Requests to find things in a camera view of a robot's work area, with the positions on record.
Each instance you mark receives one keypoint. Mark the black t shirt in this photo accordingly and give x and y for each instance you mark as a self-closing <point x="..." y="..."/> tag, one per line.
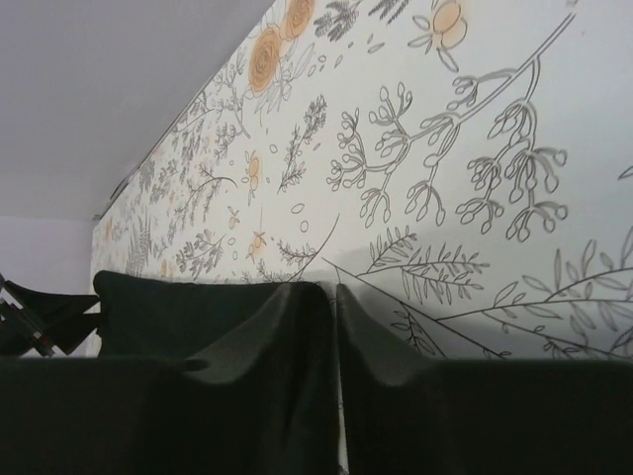
<point x="156" y="318"/>

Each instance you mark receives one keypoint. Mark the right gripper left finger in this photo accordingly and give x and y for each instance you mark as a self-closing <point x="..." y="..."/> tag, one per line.
<point x="262" y="399"/>

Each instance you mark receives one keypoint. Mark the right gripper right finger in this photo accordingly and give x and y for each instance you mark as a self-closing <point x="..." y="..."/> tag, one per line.
<point x="405" y="413"/>

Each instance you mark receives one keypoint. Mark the floral patterned table mat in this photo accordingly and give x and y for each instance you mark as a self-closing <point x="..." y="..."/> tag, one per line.
<point x="463" y="167"/>

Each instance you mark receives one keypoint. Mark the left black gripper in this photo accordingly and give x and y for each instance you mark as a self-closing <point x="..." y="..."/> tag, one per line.
<point x="45" y="322"/>

